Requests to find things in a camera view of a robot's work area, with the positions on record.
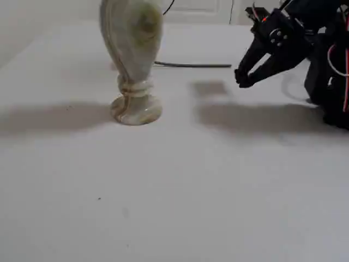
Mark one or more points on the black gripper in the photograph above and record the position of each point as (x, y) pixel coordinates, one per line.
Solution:
(276, 41)

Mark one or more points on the red rose with long stem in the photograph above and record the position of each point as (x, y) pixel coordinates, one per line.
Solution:
(191, 65)

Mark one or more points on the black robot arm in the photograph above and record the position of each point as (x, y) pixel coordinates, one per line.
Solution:
(321, 82)

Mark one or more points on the green onyx marble vase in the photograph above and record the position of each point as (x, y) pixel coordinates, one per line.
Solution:
(131, 41)

